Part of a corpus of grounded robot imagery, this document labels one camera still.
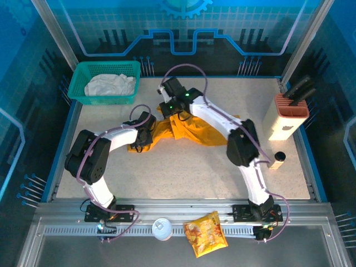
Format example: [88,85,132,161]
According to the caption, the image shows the yellow t-shirt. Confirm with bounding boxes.
[127,107,240,153]

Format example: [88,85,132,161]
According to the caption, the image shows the white t-shirt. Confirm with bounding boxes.
[84,72,137,97]

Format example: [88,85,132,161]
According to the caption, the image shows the green plastic basket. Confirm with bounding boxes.
[67,60,141,106]

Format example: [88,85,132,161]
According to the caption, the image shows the white tin can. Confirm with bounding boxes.
[151,217,174,241]

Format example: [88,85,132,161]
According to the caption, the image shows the cream knife block orange top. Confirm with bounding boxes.
[263,93,310,141]

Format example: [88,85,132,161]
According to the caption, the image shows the small cream bottle black cap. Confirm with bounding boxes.
[268,151,287,171]

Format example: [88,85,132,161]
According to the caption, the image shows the yellow snack bag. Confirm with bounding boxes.
[182,210,229,259]

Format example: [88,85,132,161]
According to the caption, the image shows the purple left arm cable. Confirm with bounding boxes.
[76,104,152,244]

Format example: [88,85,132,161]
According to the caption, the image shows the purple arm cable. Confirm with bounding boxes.
[164,63,291,244]
[76,104,152,244]

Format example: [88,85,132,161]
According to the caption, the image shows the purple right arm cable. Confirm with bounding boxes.
[164,63,291,244]

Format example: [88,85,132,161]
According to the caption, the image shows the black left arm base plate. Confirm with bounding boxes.
[84,204,136,223]

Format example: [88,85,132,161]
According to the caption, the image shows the aluminium frame rails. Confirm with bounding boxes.
[16,197,353,267]

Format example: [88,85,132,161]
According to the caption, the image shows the slotted grey cable duct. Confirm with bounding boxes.
[43,225,258,236]

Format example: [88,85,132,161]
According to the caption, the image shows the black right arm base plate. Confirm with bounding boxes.
[232,204,284,223]

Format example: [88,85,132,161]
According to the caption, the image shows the black knife handle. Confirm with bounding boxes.
[283,75,312,97]
[288,80,315,101]
[289,88,318,107]

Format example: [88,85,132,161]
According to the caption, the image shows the aluminium corner post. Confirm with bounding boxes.
[280,0,334,84]
[30,0,80,72]

